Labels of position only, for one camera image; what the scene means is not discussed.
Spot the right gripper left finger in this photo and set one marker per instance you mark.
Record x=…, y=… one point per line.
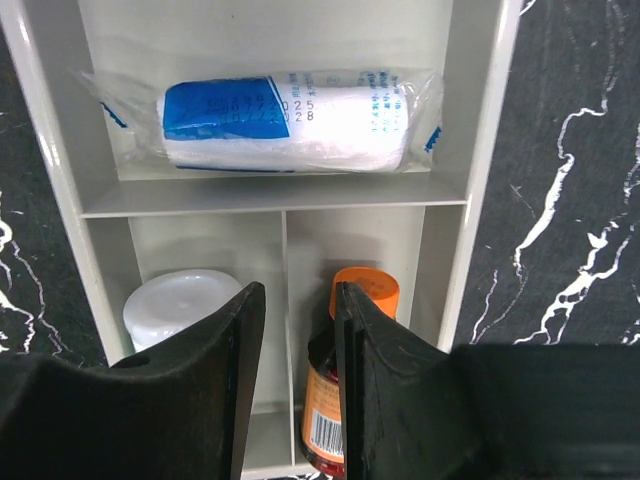
x=177, y=410

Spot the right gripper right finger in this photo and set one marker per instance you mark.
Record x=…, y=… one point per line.
x=489, y=411

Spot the brown bottle orange cap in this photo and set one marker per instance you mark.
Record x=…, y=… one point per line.
x=321, y=428

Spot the clear bottle white cap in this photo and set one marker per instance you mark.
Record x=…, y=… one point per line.
x=170, y=303

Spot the grey plastic tray insert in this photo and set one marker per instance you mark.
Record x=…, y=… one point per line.
x=128, y=222

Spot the white blue tube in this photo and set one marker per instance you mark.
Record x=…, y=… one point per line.
x=379, y=120

